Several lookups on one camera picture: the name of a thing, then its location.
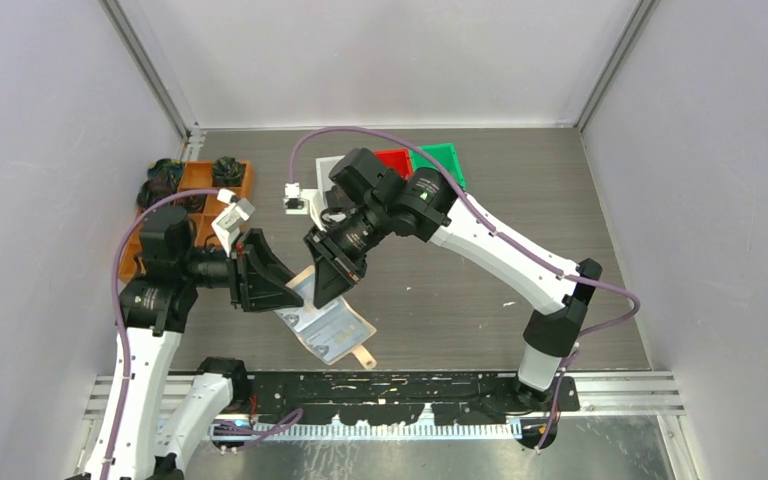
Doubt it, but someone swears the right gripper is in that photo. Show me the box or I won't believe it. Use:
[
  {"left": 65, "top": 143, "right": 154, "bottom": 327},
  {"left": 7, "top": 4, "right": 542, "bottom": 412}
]
[{"left": 304, "top": 197, "right": 391, "bottom": 307}]

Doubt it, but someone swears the green plastic bin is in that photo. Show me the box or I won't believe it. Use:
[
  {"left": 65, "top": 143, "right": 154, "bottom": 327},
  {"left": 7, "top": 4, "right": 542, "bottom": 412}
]
[{"left": 409, "top": 143, "right": 467, "bottom": 191}]

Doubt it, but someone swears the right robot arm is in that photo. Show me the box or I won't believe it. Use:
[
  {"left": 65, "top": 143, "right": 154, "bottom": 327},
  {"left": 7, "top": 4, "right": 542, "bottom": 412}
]
[{"left": 304, "top": 148, "right": 602, "bottom": 411}]

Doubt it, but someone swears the dark fabric bundle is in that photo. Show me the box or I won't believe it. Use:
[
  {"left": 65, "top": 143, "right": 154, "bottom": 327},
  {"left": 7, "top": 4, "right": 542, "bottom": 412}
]
[
  {"left": 211, "top": 156, "right": 246, "bottom": 188},
  {"left": 136, "top": 179, "right": 176, "bottom": 212},
  {"left": 146, "top": 158, "right": 185, "bottom": 190}
]

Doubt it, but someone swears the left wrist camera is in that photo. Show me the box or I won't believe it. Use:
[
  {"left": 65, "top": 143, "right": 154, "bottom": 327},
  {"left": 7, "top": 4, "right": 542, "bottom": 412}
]
[{"left": 211, "top": 189, "right": 255, "bottom": 257}]

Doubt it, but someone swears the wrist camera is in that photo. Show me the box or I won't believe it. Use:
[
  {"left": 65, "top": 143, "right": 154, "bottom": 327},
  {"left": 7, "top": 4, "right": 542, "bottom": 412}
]
[
  {"left": 211, "top": 189, "right": 255, "bottom": 257},
  {"left": 283, "top": 183, "right": 327, "bottom": 230}
]

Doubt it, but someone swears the beige card holder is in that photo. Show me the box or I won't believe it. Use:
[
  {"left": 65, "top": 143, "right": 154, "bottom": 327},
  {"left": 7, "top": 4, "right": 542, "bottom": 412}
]
[{"left": 284, "top": 264, "right": 379, "bottom": 371}]

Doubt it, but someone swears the red plastic bin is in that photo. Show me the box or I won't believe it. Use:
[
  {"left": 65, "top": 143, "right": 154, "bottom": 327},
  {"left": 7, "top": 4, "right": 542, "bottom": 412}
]
[{"left": 374, "top": 149, "right": 413, "bottom": 180}]

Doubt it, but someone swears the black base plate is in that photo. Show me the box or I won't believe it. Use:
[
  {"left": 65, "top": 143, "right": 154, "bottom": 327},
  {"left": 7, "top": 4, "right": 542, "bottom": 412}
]
[{"left": 210, "top": 371, "right": 581, "bottom": 450}]

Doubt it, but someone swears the orange wooden compartment tray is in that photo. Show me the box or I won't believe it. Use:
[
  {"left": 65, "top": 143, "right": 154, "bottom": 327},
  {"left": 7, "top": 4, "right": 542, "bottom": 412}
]
[{"left": 136, "top": 157, "right": 254, "bottom": 248}]

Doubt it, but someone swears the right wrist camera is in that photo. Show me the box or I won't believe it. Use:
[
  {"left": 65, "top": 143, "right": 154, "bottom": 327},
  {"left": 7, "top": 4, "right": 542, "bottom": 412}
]
[{"left": 283, "top": 183, "right": 327, "bottom": 230}]

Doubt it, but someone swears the white plastic bin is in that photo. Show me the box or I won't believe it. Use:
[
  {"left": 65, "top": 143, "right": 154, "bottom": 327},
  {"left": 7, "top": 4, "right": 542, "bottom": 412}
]
[{"left": 315, "top": 155, "right": 344, "bottom": 196}]

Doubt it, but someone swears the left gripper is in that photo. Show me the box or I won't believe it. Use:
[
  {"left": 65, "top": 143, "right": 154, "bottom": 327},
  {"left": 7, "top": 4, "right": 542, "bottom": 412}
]
[{"left": 179, "top": 228, "right": 307, "bottom": 311}]

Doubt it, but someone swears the aluminium rail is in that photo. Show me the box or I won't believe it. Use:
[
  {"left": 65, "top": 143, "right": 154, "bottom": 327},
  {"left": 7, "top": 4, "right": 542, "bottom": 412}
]
[{"left": 85, "top": 370, "right": 685, "bottom": 442}]

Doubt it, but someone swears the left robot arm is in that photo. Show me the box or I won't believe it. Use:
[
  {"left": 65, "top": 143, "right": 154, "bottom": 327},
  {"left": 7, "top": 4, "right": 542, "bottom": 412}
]
[{"left": 76, "top": 198, "right": 302, "bottom": 479}]

